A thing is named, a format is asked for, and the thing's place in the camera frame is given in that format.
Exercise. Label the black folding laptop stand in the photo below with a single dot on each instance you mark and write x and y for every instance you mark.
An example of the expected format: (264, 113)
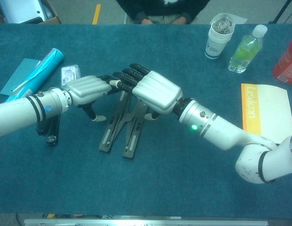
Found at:
(117, 117)

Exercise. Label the person in black sweater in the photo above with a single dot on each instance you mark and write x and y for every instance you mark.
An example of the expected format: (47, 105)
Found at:
(141, 9)

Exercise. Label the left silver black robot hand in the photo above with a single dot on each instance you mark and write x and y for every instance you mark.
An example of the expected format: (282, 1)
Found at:
(87, 89)

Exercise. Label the aluminium profile rail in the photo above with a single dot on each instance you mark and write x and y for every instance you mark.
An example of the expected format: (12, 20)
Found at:
(146, 222)

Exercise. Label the black tripod leg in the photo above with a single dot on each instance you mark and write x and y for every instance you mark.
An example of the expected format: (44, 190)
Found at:
(281, 11)

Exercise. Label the red drink can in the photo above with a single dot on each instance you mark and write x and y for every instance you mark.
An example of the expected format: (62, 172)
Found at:
(287, 63)

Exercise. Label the yellow floor tape strip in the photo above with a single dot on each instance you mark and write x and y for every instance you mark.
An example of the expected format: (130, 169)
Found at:
(96, 14)

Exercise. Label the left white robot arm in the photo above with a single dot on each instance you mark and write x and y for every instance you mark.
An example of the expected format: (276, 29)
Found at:
(18, 113)

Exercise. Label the yellow white Lexicon book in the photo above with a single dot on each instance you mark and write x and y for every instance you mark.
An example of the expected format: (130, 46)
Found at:
(273, 106)

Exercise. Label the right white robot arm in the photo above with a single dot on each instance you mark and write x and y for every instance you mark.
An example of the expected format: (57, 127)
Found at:
(219, 134)

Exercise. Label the clear bottle green label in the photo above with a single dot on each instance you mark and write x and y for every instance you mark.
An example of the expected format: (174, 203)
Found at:
(246, 51)

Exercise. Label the blue felt table cover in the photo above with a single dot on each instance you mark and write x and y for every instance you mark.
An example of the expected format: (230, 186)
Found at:
(89, 183)

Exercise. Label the cardboard box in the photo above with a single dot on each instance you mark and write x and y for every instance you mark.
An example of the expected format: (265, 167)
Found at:
(51, 20)

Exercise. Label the small clear plastic box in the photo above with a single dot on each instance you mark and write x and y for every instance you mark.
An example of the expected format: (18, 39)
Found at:
(68, 73)

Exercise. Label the blue cling film roll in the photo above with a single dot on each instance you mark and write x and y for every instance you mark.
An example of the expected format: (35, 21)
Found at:
(40, 73)

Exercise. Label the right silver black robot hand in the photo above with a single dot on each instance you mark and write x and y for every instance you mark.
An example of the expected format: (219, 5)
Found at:
(157, 91)

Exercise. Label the white cup of paper clips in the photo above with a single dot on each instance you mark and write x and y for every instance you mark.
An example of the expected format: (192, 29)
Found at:
(219, 37)

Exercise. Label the black stapler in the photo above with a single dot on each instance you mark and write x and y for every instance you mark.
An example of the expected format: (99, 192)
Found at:
(51, 139)

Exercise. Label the small yellow object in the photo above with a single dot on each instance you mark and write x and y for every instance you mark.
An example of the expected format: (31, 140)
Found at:
(50, 215)

